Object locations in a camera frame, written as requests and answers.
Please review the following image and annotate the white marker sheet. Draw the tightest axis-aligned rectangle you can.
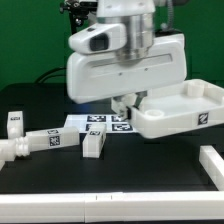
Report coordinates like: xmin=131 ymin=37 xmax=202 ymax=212
xmin=64 ymin=114 xmax=137 ymax=133

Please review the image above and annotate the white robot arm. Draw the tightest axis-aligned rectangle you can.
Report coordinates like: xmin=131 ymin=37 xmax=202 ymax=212
xmin=67 ymin=0 xmax=187 ymax=104

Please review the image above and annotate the white fence bar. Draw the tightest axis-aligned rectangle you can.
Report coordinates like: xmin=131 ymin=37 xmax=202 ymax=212
xmin=0 ymin=191 xmax=224 ymax=223
xmin=199 ymin=145 xmax=224 ymax=191

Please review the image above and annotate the white desk tabletop tray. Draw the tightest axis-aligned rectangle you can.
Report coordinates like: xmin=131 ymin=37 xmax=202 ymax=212
xmin=130 ymin=79 xmax=224 ymax=139

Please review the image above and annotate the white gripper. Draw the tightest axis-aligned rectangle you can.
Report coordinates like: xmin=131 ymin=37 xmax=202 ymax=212
xmin=67 ymin=34 xmax=186 ymax=120

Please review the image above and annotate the white right fence bar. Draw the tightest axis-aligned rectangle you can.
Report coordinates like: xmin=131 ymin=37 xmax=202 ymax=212
xmin=199 ymin=145 xmax=224 ymax=191

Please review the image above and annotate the black cable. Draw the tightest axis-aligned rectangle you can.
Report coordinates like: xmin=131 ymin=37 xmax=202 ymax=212
xmin=34 ymin=66 xmax=68 ymax=84

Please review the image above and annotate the white obstacle wall left piece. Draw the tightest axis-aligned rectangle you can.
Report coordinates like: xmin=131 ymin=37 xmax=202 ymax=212
xmin=0 ymin=139 xmax=16 ymax=170

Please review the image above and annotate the white front fence bar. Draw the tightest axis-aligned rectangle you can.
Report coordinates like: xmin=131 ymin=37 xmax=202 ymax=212
xmin=0 ymin=191 xmax=224 ymax=223

